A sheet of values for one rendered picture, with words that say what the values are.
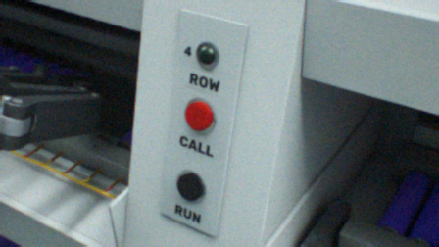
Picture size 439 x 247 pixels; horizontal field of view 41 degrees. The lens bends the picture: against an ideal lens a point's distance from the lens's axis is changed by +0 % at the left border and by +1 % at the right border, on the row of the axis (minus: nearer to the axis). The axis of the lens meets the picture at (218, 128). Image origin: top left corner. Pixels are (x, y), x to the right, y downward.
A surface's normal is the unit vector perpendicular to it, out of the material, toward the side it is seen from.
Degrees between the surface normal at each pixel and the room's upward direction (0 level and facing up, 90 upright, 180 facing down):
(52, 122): 92
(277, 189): 90
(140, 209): 90
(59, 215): 17
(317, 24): 107
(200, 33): 90
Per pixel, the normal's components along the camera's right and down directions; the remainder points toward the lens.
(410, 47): -0.54, 0.50
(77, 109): 0.91, 0.28
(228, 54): -0.53, 0.24
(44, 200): -0.03, -0.82
